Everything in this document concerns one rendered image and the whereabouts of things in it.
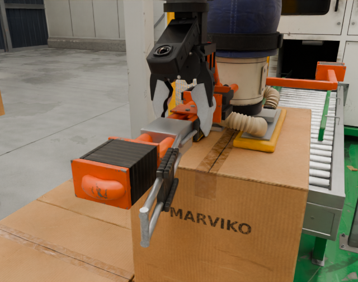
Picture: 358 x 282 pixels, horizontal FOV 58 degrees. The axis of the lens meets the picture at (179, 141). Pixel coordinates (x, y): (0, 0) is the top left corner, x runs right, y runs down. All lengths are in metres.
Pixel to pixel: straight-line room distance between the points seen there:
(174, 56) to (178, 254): 0.54
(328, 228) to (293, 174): 0.77
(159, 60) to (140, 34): 1.84
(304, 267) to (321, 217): 0.56
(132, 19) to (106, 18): 10.43
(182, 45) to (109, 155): 0.18
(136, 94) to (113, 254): 1.49
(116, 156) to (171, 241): 0.48
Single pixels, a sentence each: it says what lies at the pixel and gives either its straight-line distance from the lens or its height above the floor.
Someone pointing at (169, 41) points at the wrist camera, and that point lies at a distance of 0.48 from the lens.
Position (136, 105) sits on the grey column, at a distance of 2.39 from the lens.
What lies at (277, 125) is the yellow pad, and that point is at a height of 0.97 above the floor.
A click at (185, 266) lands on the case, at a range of 0.86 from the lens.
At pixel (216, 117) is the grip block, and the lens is 0.66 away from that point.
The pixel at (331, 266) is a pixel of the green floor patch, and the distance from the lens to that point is 2.02.
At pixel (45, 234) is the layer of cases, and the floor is 0.54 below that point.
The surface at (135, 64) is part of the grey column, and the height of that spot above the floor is 0.93.
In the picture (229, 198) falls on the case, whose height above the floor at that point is 0.89.
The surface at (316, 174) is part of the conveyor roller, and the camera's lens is 1.69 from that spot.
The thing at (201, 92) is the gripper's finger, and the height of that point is 1.14.
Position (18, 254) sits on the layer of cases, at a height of 0.54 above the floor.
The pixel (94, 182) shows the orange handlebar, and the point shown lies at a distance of 0.36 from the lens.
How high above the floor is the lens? 1.25
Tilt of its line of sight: 21 degrees down
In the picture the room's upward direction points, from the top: straight up
